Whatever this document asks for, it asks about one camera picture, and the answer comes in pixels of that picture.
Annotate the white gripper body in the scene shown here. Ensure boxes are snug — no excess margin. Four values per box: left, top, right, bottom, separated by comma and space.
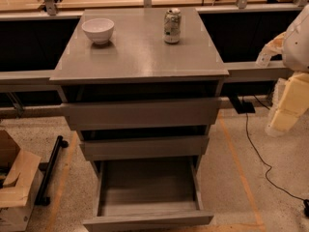
266, 72, 309, 136

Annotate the grey bottom drawer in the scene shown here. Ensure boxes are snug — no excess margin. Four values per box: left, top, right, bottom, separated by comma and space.
83, 157, 213, 232

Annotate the grey drawer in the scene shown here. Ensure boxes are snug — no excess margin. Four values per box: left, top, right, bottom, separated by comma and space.
80, 135, 209, 160
61, 98, 220, 131
83, 157, 213, 232

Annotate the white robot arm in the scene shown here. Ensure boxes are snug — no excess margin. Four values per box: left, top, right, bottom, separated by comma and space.
262, 5, 309, 136

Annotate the grey middle drawer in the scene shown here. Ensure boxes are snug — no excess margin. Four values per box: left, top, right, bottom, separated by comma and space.
80, 135, 209, 160

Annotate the grey drawer cabinet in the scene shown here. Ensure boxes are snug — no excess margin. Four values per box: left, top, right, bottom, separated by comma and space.
49, 7, 230, 179

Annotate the grey top drawer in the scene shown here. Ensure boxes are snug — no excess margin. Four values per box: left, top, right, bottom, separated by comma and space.
61, 98, 220, 131

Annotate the clear sanitizer bottle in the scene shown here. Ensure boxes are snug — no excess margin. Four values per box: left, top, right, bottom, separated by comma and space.
256, 51, 272, 68

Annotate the black power box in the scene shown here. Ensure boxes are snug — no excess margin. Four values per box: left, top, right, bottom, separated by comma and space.
229, 95, 255, 114

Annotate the crumpled white soda can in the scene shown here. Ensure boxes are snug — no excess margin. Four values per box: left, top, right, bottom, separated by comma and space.
164, 8, 182, 44

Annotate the white ceramic bowl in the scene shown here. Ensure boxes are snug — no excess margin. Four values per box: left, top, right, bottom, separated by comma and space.
82, 18, 115, 44

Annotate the black metal bar stand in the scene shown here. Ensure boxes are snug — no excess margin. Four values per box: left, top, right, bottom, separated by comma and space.
35, 135, 69, 206

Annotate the open cardboard box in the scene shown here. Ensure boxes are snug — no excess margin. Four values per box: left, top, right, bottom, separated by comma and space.
0, 130, 42, 232

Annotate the black floor cable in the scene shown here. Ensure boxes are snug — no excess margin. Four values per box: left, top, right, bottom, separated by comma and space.
244, 95, 309, 218

